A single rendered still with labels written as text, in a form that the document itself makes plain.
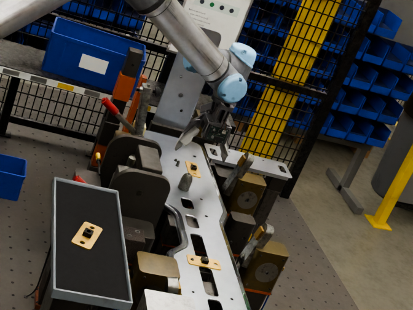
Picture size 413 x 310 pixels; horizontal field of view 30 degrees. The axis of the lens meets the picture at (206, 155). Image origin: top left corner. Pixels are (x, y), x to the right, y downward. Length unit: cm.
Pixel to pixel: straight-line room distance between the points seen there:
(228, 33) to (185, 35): 89
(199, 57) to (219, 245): 47
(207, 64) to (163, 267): 51
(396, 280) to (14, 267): 276
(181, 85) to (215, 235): 62
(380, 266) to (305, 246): 177
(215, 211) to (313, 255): 74
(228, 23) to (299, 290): 92
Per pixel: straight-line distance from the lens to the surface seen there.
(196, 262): 180
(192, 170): 220
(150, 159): 175
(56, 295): 130
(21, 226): 227
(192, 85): 239
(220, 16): 262
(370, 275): 434
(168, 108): 241
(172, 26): 175
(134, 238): 161
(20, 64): 244
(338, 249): 442
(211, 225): 198
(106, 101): 208
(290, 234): 277
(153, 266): 159
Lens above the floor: 195
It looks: 24 degrees down
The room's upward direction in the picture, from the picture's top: 22 degrees clockwise
